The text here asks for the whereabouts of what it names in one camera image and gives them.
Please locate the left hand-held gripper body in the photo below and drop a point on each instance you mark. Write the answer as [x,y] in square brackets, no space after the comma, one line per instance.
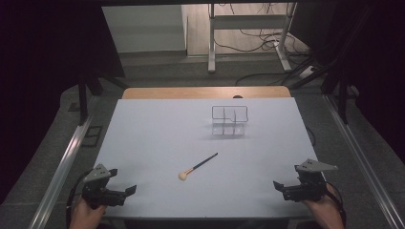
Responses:
[102,194]

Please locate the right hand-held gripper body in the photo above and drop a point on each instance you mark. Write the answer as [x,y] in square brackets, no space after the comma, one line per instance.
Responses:
[310,187]

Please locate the clear acrylic organizer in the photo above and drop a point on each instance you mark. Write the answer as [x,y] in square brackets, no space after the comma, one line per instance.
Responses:
[223,129]

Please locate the person's left hand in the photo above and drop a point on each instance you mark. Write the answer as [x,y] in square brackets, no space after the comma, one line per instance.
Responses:
[84,218]

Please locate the person's right hand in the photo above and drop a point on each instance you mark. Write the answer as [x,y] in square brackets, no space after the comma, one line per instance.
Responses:
[328,213]

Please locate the white table board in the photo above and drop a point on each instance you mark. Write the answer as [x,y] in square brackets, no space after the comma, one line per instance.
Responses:
[165,143]

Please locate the black metal stand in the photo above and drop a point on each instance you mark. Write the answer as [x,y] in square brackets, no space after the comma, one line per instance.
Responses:
[342,98]
[83,98]

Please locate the black table grommet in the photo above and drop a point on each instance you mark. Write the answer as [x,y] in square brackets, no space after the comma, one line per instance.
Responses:
[237,96]

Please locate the white power strip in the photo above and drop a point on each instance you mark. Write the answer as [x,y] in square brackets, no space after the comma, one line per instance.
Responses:
[308,72]

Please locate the wooden table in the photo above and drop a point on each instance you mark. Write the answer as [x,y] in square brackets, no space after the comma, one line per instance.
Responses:
[191,92]

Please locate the white cabinet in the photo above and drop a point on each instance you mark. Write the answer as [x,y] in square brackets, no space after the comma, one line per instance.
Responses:
[143,30]

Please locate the black floor frame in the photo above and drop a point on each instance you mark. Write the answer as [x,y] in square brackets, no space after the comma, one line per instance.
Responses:
[92,136]

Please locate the aluminium rail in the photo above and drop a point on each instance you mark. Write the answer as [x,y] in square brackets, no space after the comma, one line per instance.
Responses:
[63,162]
[359,159]

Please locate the white metal desk frame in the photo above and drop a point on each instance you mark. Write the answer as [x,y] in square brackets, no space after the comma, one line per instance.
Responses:
[245,21]

